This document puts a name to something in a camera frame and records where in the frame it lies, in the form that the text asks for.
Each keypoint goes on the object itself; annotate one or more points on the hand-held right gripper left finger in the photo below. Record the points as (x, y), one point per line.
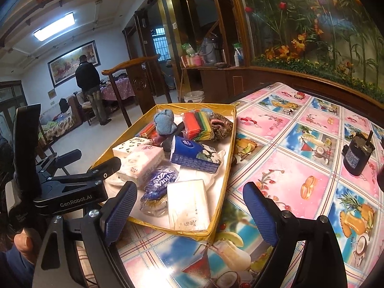
(120, 210)

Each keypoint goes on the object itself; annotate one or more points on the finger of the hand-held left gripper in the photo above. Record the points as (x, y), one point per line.
(64, 159)
(99, 175)

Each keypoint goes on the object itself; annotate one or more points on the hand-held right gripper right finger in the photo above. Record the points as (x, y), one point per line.
(258, 213)

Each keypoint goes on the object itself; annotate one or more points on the lemon print tissue pack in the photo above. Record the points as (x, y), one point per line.
(132, 147)

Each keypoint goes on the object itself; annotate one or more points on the pink tissue pack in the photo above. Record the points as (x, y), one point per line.
(141, 163)

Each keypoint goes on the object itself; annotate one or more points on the clear blue print tissue pack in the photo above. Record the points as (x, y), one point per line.
(159, 186)

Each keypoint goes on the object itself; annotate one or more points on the yellow-edged white box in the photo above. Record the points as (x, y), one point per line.
(222, 168)

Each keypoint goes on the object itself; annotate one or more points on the red plastic bag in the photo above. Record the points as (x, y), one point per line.
(146, 131)

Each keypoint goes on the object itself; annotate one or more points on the white tissue pack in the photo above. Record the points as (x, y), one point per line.
(187, 204)

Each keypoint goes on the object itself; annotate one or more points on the blue sock ball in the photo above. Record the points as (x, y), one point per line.
(165, 121)

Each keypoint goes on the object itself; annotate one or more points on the dark blue tissue pack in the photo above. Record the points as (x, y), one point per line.
(192, 153)

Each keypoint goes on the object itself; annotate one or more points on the multicoloured sponge pack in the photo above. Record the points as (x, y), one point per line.
(199, 126)

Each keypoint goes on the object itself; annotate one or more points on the person's left forearm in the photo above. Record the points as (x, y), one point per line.
(13, 271)

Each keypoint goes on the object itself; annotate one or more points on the person's left hand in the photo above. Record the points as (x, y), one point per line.
(27, 247)

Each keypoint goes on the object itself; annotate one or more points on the sofa with printed blanket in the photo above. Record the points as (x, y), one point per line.
(57, 123)

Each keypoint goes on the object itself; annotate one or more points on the printed tablecloth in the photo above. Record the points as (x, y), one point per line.
(300, 162)

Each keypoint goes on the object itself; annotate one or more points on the black snack packet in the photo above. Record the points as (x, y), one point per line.
(172, 138)

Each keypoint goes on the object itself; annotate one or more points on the table with pink cloth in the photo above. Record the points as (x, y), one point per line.
(118, 88)

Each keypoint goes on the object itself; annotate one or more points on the brown scrunchie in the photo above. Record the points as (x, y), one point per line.
(220, 126)

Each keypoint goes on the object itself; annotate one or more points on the wooden chair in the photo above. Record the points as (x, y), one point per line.
(141, 81)

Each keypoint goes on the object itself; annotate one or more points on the black motor with blue label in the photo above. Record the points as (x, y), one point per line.
(357, 159)

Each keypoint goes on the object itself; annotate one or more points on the ceiling light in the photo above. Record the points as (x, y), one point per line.
(54, 27)

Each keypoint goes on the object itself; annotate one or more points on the white bucket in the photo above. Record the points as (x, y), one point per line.
(193, 96)

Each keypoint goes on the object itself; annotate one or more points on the wooden cabinet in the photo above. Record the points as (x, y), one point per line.
(216, 78)

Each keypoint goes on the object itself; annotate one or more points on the barred window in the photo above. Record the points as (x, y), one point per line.
(160, 43)

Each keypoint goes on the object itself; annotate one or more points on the pink cup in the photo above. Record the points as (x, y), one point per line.
(197, 60)

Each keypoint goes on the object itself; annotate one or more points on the green packets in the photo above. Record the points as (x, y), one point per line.
(187, 50)

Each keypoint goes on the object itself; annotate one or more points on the white bottle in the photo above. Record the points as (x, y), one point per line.
(237, 55)

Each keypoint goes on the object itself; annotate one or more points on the blue kettle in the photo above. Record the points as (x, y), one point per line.
(211, 51)

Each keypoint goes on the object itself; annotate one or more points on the artificial flower display case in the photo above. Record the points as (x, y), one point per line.
(315, 21)

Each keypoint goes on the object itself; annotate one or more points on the framed wall painting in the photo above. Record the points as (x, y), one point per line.
(64, 66)

